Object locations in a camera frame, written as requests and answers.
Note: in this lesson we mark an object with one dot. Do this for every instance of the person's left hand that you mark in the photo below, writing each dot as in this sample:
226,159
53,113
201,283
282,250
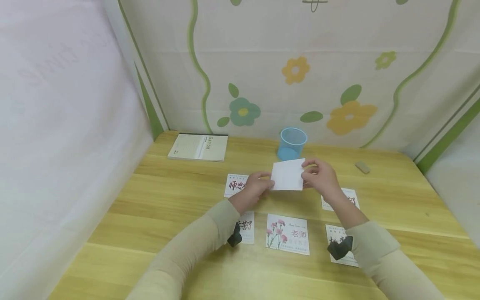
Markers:
252,189

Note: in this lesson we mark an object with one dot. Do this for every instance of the person's right hand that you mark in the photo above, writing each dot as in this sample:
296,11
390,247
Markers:
322,179

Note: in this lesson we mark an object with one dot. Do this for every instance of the person's right thumb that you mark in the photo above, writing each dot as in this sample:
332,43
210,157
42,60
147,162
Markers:
309,176

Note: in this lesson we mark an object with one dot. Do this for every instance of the person's left fingers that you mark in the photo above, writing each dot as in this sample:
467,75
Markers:
261,175

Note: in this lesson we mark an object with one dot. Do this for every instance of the person's right index finger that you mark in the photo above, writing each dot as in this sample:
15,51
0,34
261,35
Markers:
309,163

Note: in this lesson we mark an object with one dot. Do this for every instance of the person's left thumb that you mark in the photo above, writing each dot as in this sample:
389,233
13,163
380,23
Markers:
264,183

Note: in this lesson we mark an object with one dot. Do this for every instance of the person's right forearm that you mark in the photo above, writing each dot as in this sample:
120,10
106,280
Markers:
375,246

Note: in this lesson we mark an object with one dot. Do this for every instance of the person's left forearm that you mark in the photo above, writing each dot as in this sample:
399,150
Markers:
195,254

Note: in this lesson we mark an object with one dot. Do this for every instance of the blue plastic mesh cup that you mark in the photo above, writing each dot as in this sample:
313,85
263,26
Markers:
291,143

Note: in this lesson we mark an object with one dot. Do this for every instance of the white card with calligraphy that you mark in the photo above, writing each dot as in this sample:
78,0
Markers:
246,227
235,185
337,239
348,198

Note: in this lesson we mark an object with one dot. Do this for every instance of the small grey eraser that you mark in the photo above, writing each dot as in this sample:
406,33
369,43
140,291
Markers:
362,167

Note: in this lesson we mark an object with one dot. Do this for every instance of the white card with pink flowers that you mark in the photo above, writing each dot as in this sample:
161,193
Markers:
288,234

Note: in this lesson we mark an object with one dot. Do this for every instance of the black wrist band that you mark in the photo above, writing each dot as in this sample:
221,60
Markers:
235,237
340,247

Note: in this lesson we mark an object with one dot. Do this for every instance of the cream paperback book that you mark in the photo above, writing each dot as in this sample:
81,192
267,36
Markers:
198,146

